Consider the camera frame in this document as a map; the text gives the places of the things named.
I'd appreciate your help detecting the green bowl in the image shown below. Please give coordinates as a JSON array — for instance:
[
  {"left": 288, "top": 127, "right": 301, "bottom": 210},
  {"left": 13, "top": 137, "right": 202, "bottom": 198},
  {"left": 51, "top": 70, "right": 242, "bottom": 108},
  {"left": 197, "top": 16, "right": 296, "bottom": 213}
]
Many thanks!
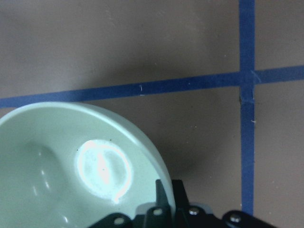
[{"left": 0, "top": 102, "right": 175, "bottom": 228}]

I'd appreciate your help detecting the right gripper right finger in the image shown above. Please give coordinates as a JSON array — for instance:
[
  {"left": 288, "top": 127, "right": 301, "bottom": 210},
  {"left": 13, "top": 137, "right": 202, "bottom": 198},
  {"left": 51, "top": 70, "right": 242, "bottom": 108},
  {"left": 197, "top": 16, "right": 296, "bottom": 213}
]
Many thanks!
[{"left": 172, "top": 180, "right": 213, "bottom": 228}]

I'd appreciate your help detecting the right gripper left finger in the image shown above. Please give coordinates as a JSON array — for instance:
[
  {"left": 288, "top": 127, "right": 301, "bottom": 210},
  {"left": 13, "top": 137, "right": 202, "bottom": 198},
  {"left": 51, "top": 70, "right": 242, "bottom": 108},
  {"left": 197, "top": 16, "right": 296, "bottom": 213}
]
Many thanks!
[{"left": 133, "top": 180, "right": 172, "bottom": 228}]

